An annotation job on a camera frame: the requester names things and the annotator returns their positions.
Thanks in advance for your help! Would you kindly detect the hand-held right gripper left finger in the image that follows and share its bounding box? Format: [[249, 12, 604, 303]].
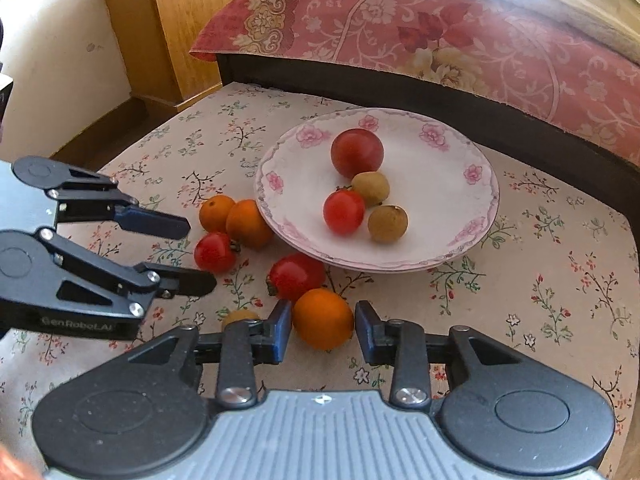
[[125, 300, 292, 408]]

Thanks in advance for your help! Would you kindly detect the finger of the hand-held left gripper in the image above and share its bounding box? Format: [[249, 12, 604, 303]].
[[47, 162, 191, 241], [40, 232, 217, 320]]

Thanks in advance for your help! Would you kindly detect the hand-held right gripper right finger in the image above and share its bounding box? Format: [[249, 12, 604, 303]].
[[355, 301, 526, 409]]

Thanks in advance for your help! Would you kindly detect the red cherry tomato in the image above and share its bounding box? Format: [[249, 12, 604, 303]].
[[194, 231, 241, 274], [322, 186, 367, 235]]

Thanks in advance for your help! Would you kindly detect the large orange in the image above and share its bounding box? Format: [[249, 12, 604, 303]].
[[292, 287, 356, 351]]

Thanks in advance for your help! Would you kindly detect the brown longan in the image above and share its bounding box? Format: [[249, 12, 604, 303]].
[[367, 205, 409, 244], [351, 171, 391, 207], [221, 309, 262, 332]]

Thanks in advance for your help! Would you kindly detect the small orange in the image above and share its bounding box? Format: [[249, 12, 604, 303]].
[[199, 194, 237, 233]]

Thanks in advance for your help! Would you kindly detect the white floral plate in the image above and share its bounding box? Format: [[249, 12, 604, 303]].
[[253, 107, 501, 274]]

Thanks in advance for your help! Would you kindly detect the floral tablecloth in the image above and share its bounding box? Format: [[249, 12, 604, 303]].
[[0, 82, 640, 480]]

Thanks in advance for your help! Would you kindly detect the large dark red tomato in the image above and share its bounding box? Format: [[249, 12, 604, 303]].
[[330, 128, 385, 179]]

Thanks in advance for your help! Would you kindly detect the wooden cabinet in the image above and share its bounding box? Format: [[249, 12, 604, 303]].
[[100, 0, 261, 111]]

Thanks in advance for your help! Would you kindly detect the pink floral bedspread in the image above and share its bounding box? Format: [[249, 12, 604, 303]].
[[189, 0, 640, 166]]

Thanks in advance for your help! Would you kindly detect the fleece-lined quilt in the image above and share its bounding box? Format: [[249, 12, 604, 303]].
[[235, 0, 640, 66]]

